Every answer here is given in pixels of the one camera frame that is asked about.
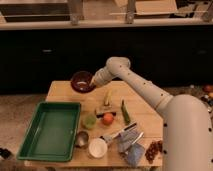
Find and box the metal spatula black handle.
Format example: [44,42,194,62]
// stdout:
[101,122,137,144]

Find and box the green plastic cup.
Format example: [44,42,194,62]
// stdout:
[82,115,96,129]

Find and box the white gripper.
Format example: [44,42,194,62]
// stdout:
[89,67,115,87]

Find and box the green plastic tray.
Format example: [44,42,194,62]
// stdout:
[17,102,81,162]

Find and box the metal cup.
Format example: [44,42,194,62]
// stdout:
[75,131,89,148]

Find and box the orange fruit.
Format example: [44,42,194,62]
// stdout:
[102,113,114,125]

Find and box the red grapes bunch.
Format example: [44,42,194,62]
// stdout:
[145,140,162,164]

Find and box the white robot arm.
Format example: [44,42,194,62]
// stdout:
[92,57,213,171]

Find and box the dark red bowl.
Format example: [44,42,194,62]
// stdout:
[71,71,95,93]

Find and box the grey cloth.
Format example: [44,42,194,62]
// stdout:
[117,130,140,153]

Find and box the wooden brush block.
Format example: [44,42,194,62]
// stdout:
[95,106,116,118]

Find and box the wooden table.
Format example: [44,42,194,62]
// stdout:
[24,81,163,168]

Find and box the green pepper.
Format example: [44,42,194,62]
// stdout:
[121,100,131,125]

